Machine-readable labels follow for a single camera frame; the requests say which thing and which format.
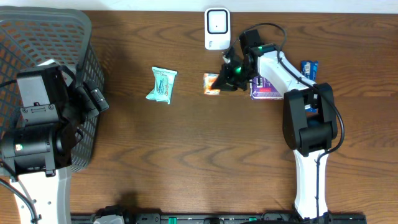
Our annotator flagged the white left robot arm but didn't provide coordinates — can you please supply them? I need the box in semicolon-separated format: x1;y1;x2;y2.
1;60;109;223

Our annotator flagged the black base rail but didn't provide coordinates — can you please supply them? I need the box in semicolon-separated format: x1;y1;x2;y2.
71;206;367;224

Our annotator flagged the green wet wipes pack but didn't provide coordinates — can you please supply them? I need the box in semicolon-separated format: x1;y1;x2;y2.
146;67;178;105

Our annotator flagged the orange tissue pack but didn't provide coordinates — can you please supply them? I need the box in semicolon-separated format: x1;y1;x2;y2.
203;73;220;95

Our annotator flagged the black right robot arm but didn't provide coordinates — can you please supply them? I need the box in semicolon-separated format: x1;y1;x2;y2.
211;29;344;223

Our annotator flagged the red purple pad pack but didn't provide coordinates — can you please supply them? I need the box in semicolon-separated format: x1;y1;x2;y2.
249;75;283;100

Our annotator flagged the grey plastic basket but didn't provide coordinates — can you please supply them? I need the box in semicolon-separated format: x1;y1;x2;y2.
1;6;105;172

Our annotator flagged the white barcode scanner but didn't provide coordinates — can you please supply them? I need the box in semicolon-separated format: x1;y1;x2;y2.
204;7;231;50

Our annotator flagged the blue Oreo cookie pack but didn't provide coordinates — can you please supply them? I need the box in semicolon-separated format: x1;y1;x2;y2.
300;60;320;114

